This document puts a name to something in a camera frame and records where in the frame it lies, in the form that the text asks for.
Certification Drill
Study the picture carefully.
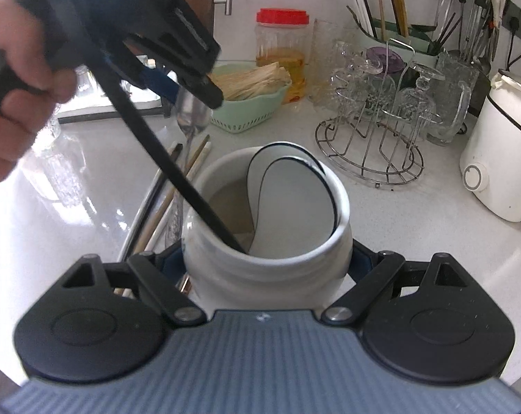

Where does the textured glass pitcher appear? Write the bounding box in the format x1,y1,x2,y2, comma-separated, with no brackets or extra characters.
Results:
426,49,482,147

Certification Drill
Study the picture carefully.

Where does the tall clear glass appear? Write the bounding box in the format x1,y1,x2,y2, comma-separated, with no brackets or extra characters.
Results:
310,18,351,110

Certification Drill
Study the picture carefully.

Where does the red lid plastic jar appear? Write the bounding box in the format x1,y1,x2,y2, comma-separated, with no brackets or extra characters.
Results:
255,8,309,105

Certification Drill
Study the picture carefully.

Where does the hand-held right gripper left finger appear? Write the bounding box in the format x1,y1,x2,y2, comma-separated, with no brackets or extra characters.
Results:
62,244,207,324

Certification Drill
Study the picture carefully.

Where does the green utensil drainer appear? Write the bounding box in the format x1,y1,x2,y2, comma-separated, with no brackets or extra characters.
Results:
355,17,448,67

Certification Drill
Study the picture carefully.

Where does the wire glass rack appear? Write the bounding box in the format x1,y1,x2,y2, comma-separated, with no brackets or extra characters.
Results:
316,39,444,188

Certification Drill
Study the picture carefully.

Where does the black power cable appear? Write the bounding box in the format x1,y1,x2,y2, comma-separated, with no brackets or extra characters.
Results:
506,30,521,72

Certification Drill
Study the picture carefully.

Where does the person's left hand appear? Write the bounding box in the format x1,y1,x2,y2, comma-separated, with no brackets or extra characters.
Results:
0,0,77,182

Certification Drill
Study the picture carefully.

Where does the brown wooden chopstick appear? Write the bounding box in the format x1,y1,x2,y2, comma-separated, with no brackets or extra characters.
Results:
139,135,211,253

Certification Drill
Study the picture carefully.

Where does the white ceramic jar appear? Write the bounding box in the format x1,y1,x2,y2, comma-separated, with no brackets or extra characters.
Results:
182,141,354,311

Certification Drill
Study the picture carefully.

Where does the bundle of bamboo sticks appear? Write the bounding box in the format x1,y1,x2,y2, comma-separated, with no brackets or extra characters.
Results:
212,62,291,101

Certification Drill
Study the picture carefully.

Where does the crystal goblet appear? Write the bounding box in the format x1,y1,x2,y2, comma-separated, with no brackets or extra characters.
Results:
392,62,446,143

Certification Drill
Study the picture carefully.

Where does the clear stemmed glass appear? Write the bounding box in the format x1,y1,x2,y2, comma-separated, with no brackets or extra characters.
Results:
327,41,386,115

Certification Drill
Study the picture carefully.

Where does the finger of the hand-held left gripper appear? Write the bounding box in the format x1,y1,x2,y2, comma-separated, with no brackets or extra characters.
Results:
104,51,180,101
126,0,225,109

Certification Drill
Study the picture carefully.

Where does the row of hanging kitchen tools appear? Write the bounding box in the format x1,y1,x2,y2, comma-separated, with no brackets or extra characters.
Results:
433,0,513,63

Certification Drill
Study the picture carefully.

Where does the white electric cooker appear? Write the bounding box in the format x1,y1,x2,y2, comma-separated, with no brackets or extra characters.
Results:
460,69,521,224

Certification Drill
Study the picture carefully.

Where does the silver spoon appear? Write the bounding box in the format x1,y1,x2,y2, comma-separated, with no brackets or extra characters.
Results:
175,87,212,173

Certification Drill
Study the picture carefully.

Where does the black chopstick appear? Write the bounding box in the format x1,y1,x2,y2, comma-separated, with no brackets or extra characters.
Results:
121,172,164,262
85,47,250,255

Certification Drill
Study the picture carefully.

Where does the green plastic basket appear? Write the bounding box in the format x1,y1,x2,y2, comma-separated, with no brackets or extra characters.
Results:
209,62,292,134

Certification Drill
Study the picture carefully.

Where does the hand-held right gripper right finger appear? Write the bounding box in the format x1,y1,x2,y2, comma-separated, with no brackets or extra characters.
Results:
321,241,472,324

